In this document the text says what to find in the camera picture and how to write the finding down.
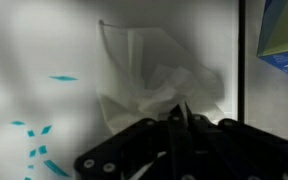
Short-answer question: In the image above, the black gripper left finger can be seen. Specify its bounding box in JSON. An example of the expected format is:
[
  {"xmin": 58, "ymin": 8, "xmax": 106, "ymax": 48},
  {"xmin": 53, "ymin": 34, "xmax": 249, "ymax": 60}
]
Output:
[{"xmin": 74, "ymin": 105, "xmax": 183, "ymax": 180}]

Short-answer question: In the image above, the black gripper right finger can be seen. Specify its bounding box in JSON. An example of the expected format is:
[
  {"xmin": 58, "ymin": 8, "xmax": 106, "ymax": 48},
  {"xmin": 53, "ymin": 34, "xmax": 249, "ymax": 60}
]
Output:
[{"xmin": 185, "ymin": 105, "xmax": 288, "ymax": 180}]

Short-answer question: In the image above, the white tissue wipe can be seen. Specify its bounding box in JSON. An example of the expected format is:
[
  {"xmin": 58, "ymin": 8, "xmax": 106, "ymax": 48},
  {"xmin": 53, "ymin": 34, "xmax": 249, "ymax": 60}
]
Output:
[{"xmin": 96, "ymin": 22, "xmax": 225, "ymax": 134}]

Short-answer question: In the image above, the black framed white board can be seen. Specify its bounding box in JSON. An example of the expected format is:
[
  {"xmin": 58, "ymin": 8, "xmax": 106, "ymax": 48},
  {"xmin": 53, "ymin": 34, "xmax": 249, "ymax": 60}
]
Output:
[{"xmin": 0, "ymin": 0, "xmax": 239, "ymax": 180}]

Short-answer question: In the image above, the blue tissue box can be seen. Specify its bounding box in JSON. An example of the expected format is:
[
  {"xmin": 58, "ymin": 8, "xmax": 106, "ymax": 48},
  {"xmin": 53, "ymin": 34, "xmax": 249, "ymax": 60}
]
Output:
[{"xmin": 257, "ymin": 0, "xmax": 288, "ymax": 74}]

